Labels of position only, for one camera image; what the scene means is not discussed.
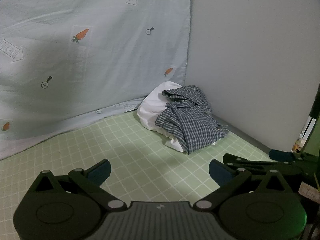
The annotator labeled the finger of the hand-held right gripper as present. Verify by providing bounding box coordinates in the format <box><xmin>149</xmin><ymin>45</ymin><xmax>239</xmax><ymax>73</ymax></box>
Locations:
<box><xmin>222</xmin><ymin>153</ymin><xmax>304</xmax><ymax>177</ymax></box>
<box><xmin>269</xmin><ymin>149</ymin><xmax>320</xmax><ymax>163</ymax></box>

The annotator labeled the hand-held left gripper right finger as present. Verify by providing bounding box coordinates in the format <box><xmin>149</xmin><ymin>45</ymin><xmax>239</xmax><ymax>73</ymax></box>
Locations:
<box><xmin>193</xmin><ymin>159</ymin><xmax>293</xmax><ymax>210</ymax></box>

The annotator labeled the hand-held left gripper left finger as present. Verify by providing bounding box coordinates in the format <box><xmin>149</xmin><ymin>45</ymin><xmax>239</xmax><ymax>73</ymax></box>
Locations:
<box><xmin>26</xmin><ymin>159</ymin><xmax>128</xmax><ymax>210</ymax></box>

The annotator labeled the blue plaid shirt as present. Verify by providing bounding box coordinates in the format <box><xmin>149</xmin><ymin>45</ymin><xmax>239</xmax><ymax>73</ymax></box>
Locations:
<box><xmin>154</xmin><ymin>85</ymin><xmax>230</xmax><ymax>155</ymax></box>

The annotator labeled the white garment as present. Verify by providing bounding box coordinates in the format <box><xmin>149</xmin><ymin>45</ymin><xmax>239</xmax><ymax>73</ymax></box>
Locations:
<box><xmin>136</xmin><ymin>81</ymin><xmax>217</xmax><ymax>153</ymax></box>

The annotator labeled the pale blue carrot-print sheet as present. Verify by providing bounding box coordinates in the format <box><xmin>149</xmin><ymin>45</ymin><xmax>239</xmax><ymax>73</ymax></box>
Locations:
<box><xmin>0</xmin><ymin>0</ymin><xmax>194</xmax><ymax>160</ymax></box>

